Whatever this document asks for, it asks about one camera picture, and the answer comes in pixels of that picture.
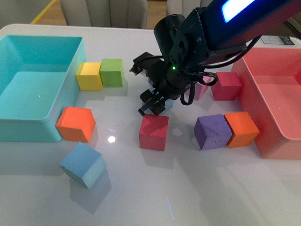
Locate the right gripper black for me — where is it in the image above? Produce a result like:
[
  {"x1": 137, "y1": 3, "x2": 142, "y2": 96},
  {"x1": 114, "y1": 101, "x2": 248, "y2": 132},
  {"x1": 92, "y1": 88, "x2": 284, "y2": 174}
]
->
[{"x1": 138, "y1": 63, "x2": 202, "y2": 116}]

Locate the blue foam cube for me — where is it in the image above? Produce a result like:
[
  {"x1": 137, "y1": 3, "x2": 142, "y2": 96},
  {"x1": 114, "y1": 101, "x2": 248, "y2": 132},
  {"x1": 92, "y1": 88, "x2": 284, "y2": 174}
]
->
[
  {"x1": 59, "y1": 142, "x2": 106, "y2": 189},
  {"x1": 161, "y1": 99, "x2": 174, "y2": 114}
]

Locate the near red foam cube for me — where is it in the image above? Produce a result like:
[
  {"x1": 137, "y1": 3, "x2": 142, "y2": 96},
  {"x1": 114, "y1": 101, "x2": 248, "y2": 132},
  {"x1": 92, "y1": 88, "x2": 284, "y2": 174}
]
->
[{"x1": 139, "y1": 114, "x2": 169, "y2": 151}]

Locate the red foam cube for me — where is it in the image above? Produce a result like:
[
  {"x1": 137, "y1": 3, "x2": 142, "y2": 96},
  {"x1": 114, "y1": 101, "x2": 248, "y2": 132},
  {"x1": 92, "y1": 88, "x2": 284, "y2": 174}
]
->
[
  {"x1": 211, "y1": 72, "x2": 243, "y2": 101},
  {"x1": 139, "y1": 114, "x2": 169, "y2": 151}
]

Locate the green foam cube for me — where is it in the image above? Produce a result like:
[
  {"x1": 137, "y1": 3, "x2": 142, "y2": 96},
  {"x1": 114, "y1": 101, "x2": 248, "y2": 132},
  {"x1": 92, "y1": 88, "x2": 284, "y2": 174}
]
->
[{"x1": 100, "y1": 58, "x2": 124, "y2": 87}]

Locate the pink foam cube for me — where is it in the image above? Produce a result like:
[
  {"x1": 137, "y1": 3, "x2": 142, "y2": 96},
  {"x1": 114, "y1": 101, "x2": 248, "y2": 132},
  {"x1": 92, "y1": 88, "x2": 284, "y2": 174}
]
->
[{"x1": 194, "y1": 82, "x2": 209, "y2": 100}]

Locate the near purple foam cube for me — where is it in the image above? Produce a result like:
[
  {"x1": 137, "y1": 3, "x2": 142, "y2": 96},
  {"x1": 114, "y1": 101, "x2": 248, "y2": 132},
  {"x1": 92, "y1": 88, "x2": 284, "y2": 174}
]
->
[{"x1": 194, "y1": 114, "x2": 232, "y2": 150}]

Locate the yellow foam cube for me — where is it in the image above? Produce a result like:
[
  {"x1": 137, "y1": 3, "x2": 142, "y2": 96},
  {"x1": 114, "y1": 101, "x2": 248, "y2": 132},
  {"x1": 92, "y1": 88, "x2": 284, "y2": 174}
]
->
[{"x1": 75, "y1": 62, "x2": 103, "y2": 91}]

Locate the left orange foam cube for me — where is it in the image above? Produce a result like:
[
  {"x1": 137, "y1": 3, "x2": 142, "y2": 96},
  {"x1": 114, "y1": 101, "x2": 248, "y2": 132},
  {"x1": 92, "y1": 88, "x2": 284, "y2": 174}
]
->
[{"x1": 55, "y1": 106, "x2": 96, "y2": 143}]

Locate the orange foam cube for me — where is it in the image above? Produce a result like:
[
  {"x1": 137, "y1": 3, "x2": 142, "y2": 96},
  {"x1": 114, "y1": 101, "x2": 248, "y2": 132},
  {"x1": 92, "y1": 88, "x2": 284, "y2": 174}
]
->
[
  {"x1": 224, "y1": 112, "x2": 260, "y2": 148},
  {"x1": 55, "y1": 106, "x2": 96, "y2": 143}
]

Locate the far red foam cube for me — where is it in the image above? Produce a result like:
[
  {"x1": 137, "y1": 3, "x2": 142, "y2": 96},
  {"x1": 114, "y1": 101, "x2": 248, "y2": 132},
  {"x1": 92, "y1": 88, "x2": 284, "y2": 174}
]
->
[{"x1": 211, "y1": 72, "x2": 243, "y2": 101}]

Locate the left grey chair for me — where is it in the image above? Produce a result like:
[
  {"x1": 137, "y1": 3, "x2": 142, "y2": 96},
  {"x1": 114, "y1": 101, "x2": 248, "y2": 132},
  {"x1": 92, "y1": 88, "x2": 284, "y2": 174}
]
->
[{"x1": 60, "y1": 0, "x2": 148, "y2": 29}]

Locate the grey chair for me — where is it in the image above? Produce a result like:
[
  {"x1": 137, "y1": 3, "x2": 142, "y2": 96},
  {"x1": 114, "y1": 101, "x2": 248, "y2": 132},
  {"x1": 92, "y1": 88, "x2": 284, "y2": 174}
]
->
[
  {"x1": 166, "y1": 0, "x2": 201, "y2": 17},
  {"x1": 60, "y1": 0, "x2": 148, "y2": 29}
]

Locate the right orange foam cube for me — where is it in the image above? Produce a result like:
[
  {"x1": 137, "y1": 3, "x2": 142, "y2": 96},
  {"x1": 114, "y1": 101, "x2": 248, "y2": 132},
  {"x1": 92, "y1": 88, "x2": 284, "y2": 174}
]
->
[{"x1": 224, "y1": 112, "x2": 260, "y2": 148}]

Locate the right grey chair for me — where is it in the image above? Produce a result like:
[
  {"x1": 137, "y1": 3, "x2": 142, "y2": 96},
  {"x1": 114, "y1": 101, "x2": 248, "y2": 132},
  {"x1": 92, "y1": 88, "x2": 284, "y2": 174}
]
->
[{"x1": 166, "y1": 0, "x2": 201, "y2": 17}]

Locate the teal plastic bin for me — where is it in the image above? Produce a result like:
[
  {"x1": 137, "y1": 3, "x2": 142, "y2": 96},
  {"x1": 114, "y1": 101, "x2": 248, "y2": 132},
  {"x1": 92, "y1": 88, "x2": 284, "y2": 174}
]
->
[{"x1": 0, "y1": 35, "x2": 86, "y2": 142}]

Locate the pink plastic bin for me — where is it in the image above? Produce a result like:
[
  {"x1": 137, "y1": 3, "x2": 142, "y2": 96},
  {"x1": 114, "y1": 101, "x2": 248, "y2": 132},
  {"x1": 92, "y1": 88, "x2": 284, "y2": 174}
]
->
[{"x1": 232, "y1": 47, "x2": 301, "y2": 159}]

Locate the table label sticker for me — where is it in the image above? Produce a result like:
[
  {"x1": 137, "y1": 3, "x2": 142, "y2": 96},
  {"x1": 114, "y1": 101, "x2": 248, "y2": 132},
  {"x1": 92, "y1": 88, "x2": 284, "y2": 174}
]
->
[{"x1": 261, "y1": 35, "x2": 294, "y2": 45}]

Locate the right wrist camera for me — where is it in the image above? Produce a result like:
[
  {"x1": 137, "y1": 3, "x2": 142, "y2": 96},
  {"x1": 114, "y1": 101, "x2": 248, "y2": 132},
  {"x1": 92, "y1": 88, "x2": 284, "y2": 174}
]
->
[{"x1": 129, "y1": 52, "x2": 165, "y2": 79}]

